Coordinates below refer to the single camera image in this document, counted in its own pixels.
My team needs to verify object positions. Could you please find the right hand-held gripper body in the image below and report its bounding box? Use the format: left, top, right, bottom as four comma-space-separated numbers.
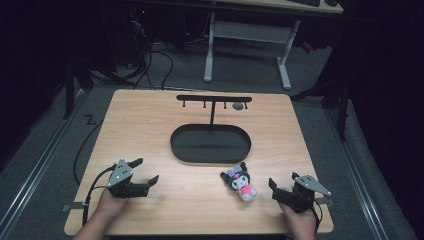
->
271, 175, 333, 214

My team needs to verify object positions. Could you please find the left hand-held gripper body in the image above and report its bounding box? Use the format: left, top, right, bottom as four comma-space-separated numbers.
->
106, 158, 150, 199

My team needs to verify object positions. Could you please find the black and pink plush toy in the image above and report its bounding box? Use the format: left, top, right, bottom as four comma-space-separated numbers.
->
219, 161, 258, 204

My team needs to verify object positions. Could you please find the black hook rack with tray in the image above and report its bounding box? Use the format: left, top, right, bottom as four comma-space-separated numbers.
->
169, 94, 253, 165

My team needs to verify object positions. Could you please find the person's right hand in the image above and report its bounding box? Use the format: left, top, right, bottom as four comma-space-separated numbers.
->
278, 202, 318, 235

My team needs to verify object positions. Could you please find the person's left hand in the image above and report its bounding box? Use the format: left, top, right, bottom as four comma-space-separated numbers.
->
96, 188, 130, 218

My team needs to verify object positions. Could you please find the black metal stand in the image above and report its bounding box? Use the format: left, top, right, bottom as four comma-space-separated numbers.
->
290, 75, 352, 142
62, 56, 134, 121

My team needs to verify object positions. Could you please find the black computer tower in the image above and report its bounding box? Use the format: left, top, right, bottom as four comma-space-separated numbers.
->
126, 5, 153, 69

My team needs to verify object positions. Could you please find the white-legged wooden desk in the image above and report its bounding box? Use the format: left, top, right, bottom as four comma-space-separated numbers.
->
202, 0, 345, 91

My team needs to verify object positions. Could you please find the black keyboard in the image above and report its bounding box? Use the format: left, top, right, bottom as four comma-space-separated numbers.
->
288, 0, 322, 8

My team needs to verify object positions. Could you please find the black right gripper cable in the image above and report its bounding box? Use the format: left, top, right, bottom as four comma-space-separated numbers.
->
310, 199, 324, 234

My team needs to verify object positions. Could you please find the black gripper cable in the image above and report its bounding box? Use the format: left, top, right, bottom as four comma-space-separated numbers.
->
310, 199, 324, 234
81, 165, 118, 226

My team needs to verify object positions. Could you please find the grey table edge bracket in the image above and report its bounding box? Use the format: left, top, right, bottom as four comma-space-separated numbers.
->
314, 195, 335, 207
61, 201, 85, 213

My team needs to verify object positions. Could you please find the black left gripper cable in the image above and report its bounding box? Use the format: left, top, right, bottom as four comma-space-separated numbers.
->
81, 165, 118, 226

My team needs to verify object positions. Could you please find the black floor cable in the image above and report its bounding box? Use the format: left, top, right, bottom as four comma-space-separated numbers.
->
72, 119, 105, 186

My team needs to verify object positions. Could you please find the grey metal floor rail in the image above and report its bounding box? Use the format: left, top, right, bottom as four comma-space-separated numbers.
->
324, 105, 389, 240
0, 89, 86, 237

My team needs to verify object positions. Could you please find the bundle of black floor cables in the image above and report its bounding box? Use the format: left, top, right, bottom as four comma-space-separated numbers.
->
116, 39, 175, 91

